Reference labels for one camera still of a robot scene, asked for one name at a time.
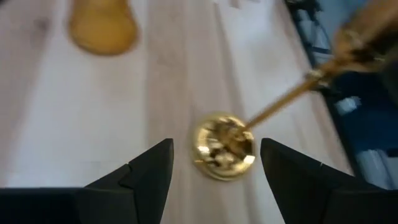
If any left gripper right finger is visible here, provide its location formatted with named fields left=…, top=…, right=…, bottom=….
left=260, top=138, right=398, bottom=224

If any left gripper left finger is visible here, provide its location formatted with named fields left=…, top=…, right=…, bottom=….
left=76, top=138, right=175, bottom=224

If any medium brass candlestick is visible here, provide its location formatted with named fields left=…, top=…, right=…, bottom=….
left=191, top=0, right=398, bottom=183

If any amber ribbed glass candle holder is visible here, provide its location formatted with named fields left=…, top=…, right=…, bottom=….
left=67, top=0, right=139, bottom=57

